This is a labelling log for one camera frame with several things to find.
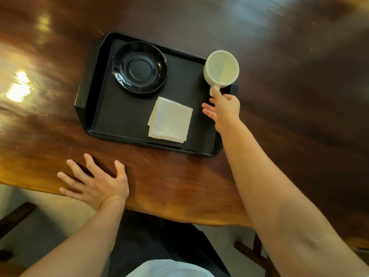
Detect white ceramic cup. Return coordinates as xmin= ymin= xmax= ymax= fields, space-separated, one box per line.
xmin=203 ymin=50 xmax=240 ymax=97

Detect person's white shirt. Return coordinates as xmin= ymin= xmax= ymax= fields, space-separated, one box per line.
xmin=126 ymin=259 xmax=215 ymax=277

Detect person's left forearm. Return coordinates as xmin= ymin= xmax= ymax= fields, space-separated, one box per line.
xmin=18 ymin=199 xmax=126 ymax=277

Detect black plastic serving tray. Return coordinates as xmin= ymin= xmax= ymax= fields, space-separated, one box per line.
xmin=74 ymin=32 xmax=239 ymax=157

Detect black round saucer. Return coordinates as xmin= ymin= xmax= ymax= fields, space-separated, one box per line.
xmin=112 ymin=41 xmax=168 ymax=94

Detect person's right forearm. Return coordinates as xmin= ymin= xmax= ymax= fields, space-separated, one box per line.
xmin=215 ymin=118 xmax=369 ymax=277

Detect person's dark trousers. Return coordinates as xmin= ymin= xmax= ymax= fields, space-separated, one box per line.
xmin=107 ymin=208 xmax=232 ymax=277

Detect person's left hand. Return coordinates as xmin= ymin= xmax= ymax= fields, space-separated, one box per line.
xmin=57 ymin=153 xmax=130 ymax=211

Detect dark wooden table leg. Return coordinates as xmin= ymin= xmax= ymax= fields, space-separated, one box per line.
xmin=234 ymin=232 xmax=281 ymax=277

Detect person's right hand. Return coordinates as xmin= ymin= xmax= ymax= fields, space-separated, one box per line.
xmin=201 ymin=87 xmax=241 ymax=134

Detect white folded napkin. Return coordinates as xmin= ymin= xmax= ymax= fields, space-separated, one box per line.
xmin=148 ymin=96 xmax=194 ymax=144

